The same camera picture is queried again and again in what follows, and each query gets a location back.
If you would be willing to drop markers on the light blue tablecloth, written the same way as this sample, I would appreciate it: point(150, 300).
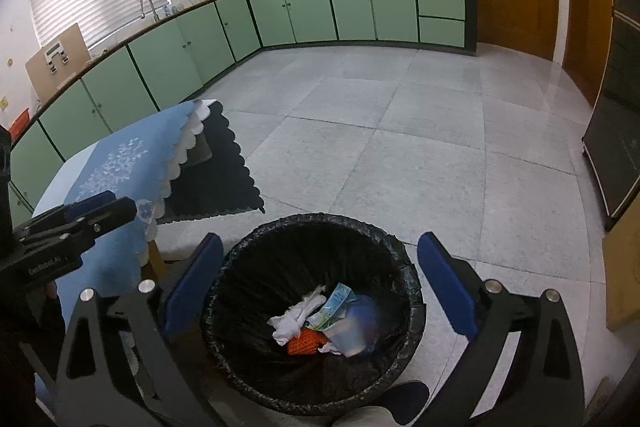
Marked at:
point(60, 187)

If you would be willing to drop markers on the blue tree print table runner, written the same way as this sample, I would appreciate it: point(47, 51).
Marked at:
point(125, 157)

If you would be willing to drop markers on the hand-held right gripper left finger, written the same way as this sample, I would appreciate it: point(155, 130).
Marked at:
point(192, 287)

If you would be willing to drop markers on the wooden table leg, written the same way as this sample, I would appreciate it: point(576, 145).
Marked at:
point(156, 259)

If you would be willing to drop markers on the orange basin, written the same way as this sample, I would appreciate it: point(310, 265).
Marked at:
point(20, 124)

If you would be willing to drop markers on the flat cardboard box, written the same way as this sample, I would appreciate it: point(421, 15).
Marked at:
point(55, 77)

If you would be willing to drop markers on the green lower cabinets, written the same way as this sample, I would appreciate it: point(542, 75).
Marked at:
point(350, 2)

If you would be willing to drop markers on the white tissue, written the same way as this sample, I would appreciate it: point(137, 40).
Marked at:
point(295, 319)

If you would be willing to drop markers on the green white packet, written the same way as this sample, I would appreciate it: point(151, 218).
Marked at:
point(332, 307)

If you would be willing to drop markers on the large cardboard box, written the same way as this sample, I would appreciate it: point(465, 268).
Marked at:
point(625, 272)

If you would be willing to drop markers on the metal faucet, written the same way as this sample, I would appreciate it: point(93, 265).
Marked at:
point(148, 7)

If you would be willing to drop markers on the black scalloped mat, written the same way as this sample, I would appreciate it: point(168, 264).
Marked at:
point(220, 187)

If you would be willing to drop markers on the white scalloped mat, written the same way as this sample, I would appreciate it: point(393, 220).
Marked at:
point(202, 108)

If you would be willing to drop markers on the dark blue slipper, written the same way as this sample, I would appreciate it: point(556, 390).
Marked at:
point(407, 399)

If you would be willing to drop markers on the blue plastic bag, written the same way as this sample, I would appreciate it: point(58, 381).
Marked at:
point(365, 312)

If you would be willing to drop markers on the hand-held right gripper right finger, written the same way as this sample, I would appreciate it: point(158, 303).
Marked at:
point(445, 287)

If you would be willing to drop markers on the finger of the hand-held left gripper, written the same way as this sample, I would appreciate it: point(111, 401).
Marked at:
point(115, 213)
point(92, 203)

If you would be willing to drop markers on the orange foam net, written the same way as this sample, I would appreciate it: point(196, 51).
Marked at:
point(302, 344)

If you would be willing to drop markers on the black trash bin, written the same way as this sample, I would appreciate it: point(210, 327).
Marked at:
point(260, 267)

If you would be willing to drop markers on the black cabinet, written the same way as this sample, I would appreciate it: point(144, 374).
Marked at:
point(617, 132)

